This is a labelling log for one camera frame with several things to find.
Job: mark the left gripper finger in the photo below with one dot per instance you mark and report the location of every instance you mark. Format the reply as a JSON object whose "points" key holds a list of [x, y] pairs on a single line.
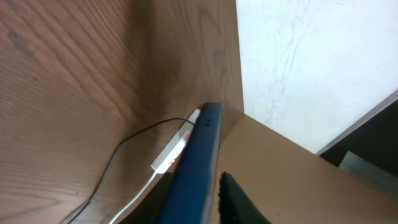
{"points": [[234, 206]]}

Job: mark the blue Galaxy smartphone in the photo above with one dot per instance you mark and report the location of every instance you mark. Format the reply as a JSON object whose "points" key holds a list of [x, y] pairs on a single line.
{"points": [[190, 199]]}

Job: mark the white power strip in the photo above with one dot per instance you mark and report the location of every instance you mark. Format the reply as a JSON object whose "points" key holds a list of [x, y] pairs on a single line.
{"points": [[173, 149]]}

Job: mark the brown cardboard panel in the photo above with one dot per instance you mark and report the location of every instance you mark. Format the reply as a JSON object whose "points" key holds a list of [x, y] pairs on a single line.
{"points": [[289, 184]]}

